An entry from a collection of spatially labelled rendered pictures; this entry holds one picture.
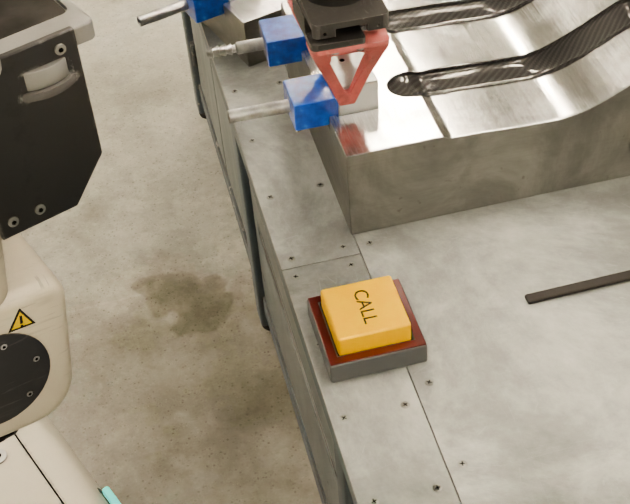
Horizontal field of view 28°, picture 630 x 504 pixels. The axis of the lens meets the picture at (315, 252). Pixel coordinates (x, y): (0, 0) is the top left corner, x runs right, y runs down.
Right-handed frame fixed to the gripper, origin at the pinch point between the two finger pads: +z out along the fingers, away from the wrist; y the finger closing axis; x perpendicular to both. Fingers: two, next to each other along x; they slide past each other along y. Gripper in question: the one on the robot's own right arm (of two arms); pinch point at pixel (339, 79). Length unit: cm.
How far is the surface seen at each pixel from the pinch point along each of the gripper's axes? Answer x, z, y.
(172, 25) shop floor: 1, 91, 161
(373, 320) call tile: 3.4, 7.4, -22.5
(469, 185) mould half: -9.5, 7.9, -8.3
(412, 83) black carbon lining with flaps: -7.0, 2.3, 0.7
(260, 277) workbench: 1, 78, 58
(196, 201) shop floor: 6, 91, 97
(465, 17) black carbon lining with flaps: -15.4, 2.8, 10.4
